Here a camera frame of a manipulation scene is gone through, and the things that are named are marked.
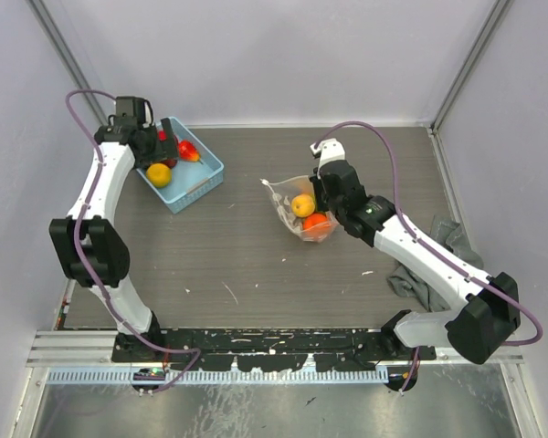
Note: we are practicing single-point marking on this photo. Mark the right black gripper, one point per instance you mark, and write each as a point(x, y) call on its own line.
point(318, 183)

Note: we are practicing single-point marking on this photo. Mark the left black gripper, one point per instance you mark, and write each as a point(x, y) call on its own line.
point(154, 157)

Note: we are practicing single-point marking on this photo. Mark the small dark red fruit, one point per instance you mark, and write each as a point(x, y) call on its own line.
point(170, 163)

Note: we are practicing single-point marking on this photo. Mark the red pear shaped fruit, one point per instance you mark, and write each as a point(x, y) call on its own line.
point(188, 152)

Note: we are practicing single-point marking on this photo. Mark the yellow lemon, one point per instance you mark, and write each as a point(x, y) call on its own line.
point(159, 175)

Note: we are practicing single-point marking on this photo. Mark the yellow orange fruit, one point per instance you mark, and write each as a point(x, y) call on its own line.
point(303, 205)

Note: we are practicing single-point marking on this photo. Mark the orange tangerine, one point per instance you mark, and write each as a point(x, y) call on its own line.
point(316, 227)

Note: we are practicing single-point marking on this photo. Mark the clear zip top bag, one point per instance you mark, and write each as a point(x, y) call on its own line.
point(281, 193)

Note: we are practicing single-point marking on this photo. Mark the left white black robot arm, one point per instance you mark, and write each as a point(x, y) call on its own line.
point(89, 249)

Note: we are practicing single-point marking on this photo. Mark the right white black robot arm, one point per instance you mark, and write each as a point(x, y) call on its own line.
point(479, 318)

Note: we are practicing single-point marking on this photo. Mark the light blue plastic basket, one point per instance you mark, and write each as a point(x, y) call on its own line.
point(190, 180)

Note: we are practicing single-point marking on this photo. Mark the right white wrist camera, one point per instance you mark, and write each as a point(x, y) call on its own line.
point(326, 151)

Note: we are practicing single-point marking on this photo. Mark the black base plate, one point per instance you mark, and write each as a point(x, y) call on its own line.
point(268, 350)

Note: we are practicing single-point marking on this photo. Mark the light blue cable duct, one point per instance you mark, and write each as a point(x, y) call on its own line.
point(133, 375)

